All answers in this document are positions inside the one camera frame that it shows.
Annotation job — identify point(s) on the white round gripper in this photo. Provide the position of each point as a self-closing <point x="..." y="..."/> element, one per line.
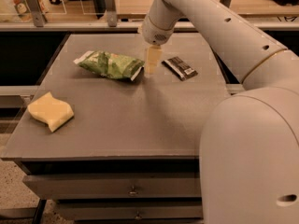
<point x="153" y="34"/>

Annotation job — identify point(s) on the green jalapeno chip bag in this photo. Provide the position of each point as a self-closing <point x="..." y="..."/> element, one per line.
<point x="110" y="65"/>

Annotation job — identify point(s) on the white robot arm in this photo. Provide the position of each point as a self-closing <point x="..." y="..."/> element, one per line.
<point x="249" y="146"/>

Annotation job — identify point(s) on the white printed plastic bag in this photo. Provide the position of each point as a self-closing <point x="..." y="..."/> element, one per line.
<point x="14" y="11"/>

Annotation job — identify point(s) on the dark brown snack bar wrapper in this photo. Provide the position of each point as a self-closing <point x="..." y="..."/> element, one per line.
<point x="182" y="70"/>

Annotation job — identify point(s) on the grey drawer cabinet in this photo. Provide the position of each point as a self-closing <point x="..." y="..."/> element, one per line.
<point x="150" y="125"/>

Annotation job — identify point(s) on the yellow wavy sponge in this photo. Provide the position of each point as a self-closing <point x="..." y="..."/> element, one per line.
<point x="54" y="112"/>

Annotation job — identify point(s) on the upper grey drawer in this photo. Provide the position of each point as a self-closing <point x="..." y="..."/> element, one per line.
<point x="113" y="186"/>

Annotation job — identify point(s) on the grey drawer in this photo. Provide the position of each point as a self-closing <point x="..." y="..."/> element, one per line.
<point x="130" y="210"/>
<point x="113" y="186"/>

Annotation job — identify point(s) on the lower grey drawer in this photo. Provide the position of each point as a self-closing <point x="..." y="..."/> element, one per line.
<point x="130" y="210"/>

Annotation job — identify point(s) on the middle grey metal bracket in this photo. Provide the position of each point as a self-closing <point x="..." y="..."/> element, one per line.
<point x="111" y="12"/>

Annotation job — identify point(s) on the left grey metal bracket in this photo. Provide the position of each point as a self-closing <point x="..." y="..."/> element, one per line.
<point x="36" y="12"/>

